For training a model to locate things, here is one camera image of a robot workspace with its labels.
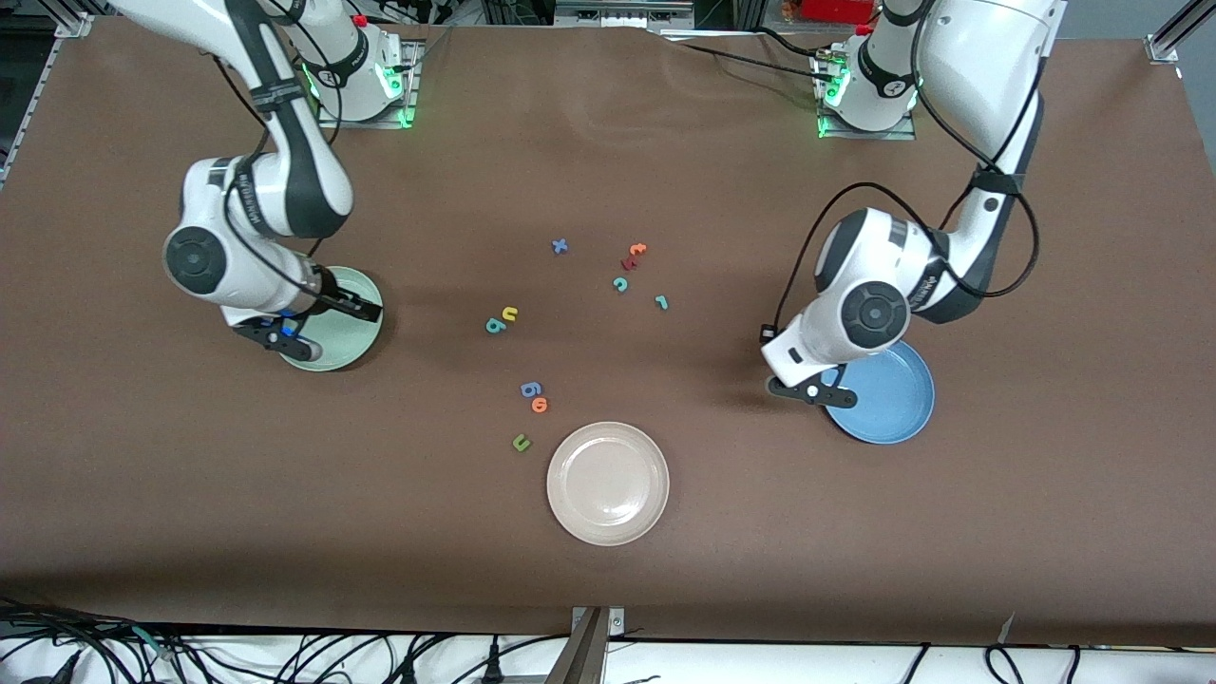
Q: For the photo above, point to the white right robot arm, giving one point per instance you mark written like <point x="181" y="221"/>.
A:
<point x="199" y="256"/>

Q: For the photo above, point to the brown table cover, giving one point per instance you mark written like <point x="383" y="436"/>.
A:
<point x="190" y="494"/>

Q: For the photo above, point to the white paper tag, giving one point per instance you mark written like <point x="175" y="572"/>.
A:
<point x="1007" y="629"/>

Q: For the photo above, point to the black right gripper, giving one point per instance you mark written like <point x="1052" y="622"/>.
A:
<point x="334" y="294"/>

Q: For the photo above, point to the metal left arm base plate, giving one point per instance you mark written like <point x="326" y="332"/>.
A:
<point x="902" y="135"/>

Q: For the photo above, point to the blue plate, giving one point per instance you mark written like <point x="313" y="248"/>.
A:
<point x="893" y="404"/>

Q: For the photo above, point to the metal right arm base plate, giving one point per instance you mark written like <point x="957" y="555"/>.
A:
<point x="380" y="123"/>

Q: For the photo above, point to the green plate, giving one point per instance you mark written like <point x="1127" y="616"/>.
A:
<point x="356" y="337"/>

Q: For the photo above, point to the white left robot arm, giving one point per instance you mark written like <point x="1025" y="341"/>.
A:
<point x="874" y="313"/>

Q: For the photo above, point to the beige plate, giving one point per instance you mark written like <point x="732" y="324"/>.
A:
<point x="608" y="484"/>

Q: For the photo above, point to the aluminium profile bracket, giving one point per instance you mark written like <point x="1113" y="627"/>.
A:
<point x="584" y="655"/>

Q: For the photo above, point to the grey metal frame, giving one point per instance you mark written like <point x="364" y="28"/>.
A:
<point x="617" y="14"/>

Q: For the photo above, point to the red box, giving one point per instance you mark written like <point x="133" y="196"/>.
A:
<point x="836" y="9"/>

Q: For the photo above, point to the aluminium corner profile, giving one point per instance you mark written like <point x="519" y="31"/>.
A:
<point x="74" y="26"/>
<point x="1161" y="47"/>

